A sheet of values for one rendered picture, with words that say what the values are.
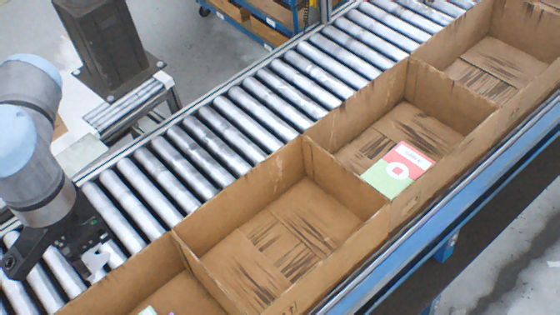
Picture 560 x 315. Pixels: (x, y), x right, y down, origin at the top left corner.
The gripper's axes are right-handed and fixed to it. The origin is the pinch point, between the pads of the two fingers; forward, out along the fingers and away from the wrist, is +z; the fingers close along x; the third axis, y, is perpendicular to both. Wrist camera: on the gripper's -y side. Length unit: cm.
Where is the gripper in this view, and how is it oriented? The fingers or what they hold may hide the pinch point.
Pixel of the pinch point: (86, 276)
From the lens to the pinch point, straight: 105.5
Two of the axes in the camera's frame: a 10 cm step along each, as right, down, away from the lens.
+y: 7.2, -5.8, 3.8
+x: -6.8, -5.0, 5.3
